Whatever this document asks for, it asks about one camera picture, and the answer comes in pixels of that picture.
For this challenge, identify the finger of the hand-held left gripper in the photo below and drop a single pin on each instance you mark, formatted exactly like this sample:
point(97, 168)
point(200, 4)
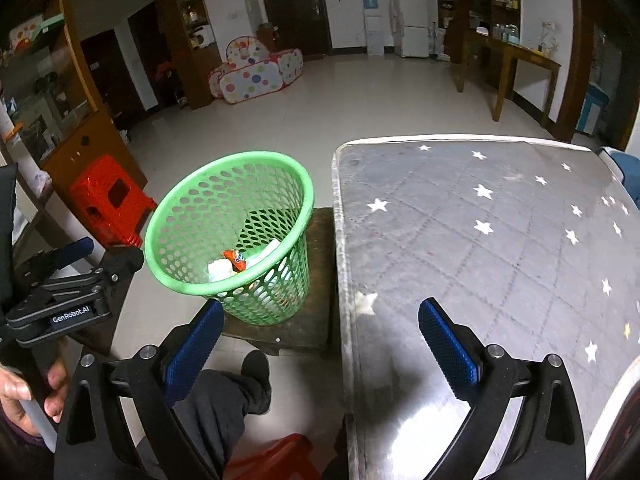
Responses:
point(75, 249)
point(122, 262)

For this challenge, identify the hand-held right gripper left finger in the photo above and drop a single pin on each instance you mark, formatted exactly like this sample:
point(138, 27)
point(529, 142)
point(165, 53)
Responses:
point(195, 350)

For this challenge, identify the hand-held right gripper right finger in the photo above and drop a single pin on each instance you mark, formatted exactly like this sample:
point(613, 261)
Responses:
point(447, 345)

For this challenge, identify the orange snack packet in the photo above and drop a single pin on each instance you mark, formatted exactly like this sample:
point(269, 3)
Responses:
point(236, 260)

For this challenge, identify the green perforated plastic basket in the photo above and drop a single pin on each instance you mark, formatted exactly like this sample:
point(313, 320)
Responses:
point(200, 195)

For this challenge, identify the person's left forearm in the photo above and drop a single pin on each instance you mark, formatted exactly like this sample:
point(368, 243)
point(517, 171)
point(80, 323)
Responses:
point(17, 457)

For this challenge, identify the person's left hand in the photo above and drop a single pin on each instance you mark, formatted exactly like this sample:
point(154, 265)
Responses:
point(12, 395)

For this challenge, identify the red plastic stool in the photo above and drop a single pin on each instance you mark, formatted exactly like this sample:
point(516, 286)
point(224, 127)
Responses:
point(280, 460)
point(100, 195)

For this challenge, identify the person's leg in dark trousers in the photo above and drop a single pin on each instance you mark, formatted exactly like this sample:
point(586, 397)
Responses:
point(215, 410)

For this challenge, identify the black shoe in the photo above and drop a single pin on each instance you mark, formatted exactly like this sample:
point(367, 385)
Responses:
point(257, 375)

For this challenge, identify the grey star-patterned tablecloth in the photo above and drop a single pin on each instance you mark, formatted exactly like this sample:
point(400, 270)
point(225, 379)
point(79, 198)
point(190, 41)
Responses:
point(475, 270)

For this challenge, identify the wooden arched cabinet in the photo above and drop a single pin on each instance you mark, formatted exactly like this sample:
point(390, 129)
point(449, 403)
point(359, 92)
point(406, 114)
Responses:
point(95, 135)

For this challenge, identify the dark wooden stool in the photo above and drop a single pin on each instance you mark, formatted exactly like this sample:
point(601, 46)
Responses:
point(317, 320)

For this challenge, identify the black round stool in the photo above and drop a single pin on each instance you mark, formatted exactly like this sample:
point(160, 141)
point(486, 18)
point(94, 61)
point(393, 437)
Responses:
point(625, 440)

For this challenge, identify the polka dot play tent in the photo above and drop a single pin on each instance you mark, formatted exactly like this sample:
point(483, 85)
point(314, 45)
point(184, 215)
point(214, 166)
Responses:
point(255, 75)

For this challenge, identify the blue chair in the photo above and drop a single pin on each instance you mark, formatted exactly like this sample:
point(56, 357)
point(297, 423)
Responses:
point(625, 170)

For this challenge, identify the small blue cabinet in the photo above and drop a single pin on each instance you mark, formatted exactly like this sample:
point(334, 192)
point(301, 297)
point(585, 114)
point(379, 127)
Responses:
point(592, 110)

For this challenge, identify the brown wooden table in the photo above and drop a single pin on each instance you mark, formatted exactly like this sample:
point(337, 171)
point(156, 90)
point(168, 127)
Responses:
point(525, 55)

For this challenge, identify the dark wooden door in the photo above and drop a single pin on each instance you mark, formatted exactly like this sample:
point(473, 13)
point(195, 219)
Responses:
point(295, 5)

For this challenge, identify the white refrigerator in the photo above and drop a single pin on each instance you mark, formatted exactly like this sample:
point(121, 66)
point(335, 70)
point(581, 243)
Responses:
point(412, 20)

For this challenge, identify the white water dispenser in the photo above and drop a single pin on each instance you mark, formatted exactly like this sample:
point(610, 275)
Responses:
point(374, 25)

